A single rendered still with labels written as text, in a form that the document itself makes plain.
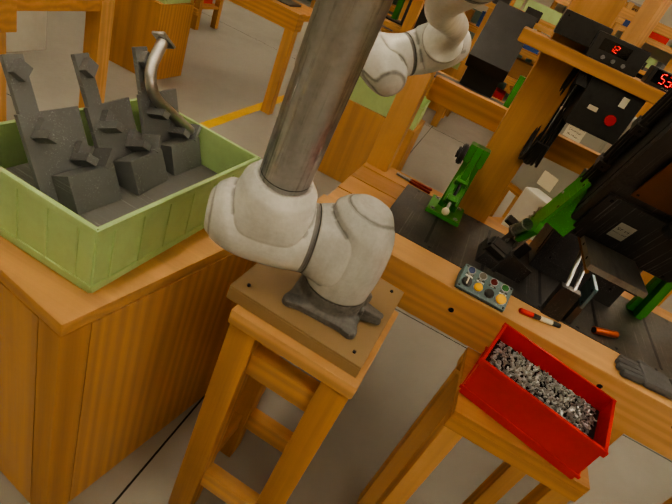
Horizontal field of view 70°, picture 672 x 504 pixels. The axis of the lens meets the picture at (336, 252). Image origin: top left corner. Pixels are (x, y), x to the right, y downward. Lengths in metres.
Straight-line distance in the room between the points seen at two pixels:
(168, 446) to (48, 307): 0.88
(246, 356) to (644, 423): 1.11
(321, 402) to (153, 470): 0.84
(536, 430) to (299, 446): 0.55
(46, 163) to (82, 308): 0.35
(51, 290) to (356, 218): 0.64
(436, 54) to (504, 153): 0.73
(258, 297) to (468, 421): 0.57
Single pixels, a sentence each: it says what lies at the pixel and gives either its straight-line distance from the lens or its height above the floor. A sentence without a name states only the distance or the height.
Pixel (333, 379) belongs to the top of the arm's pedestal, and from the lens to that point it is 1.05.
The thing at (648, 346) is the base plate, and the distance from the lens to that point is 1.83.
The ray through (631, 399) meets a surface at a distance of 1.59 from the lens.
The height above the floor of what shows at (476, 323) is 0.84.
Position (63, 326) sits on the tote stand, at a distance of 1.09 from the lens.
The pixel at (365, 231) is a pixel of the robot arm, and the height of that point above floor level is 1.13.
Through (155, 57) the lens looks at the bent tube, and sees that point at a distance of 1.42.
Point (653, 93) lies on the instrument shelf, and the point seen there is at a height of 1.53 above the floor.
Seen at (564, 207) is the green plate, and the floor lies 1.18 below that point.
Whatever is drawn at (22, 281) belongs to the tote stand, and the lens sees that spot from 1.17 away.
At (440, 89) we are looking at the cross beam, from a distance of 1.95.
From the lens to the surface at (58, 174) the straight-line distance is 1.28.
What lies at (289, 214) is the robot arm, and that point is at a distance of 0.89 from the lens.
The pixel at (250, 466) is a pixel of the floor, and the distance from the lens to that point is 1.87.
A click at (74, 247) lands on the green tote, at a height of 0.89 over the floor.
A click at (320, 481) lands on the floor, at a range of 1.93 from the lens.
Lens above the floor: 1.58
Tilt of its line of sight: 32 degrees down
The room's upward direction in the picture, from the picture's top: 25 degrees clockwise
